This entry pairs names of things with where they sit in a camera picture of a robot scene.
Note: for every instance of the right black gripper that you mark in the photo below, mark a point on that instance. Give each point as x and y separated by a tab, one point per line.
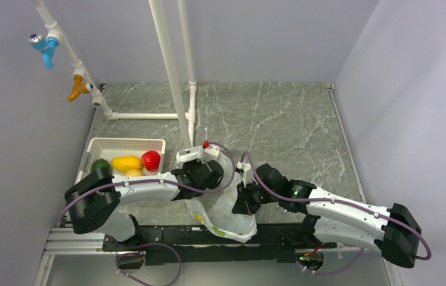
244	205

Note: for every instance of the white plastic bag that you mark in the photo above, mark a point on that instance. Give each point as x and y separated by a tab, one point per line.
214	210

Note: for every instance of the red fake fruit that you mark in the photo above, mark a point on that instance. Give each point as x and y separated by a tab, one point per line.
151	160

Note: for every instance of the yellow fake pear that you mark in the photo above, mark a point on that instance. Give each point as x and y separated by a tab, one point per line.
133	173

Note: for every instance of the yellow fake fruit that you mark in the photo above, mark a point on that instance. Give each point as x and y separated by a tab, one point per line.
126	163

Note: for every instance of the green fake fruit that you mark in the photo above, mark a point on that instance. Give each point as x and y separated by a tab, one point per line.
100	163

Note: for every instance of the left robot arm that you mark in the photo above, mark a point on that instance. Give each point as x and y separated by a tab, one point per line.
92	202

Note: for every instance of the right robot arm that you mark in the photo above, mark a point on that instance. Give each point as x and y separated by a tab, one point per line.
391	231

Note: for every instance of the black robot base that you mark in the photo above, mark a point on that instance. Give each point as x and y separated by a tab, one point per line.
279	242

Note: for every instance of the silver wrench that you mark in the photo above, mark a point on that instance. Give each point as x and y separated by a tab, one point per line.
284	208

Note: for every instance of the white plastic basket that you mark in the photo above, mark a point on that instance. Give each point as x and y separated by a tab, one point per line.
109	148

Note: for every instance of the orange valve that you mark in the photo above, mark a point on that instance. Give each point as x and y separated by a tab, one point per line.
79	87

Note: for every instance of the blue valve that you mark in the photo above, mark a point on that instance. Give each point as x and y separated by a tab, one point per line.
46	46

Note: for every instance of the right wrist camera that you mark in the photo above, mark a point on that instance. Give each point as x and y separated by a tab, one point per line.
247	175

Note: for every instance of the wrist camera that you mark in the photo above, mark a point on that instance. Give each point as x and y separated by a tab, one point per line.
200	153
247	175

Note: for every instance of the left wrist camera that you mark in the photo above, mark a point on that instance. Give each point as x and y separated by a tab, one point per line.
200	153

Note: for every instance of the white PVC pipe frame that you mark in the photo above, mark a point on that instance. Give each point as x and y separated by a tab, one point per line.
185	118

